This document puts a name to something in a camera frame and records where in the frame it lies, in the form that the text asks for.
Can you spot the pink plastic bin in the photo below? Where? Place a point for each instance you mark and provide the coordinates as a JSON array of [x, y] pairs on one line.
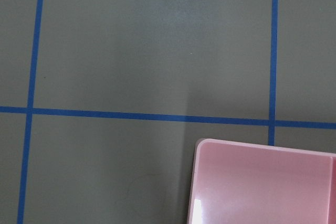
[[234, 182]]

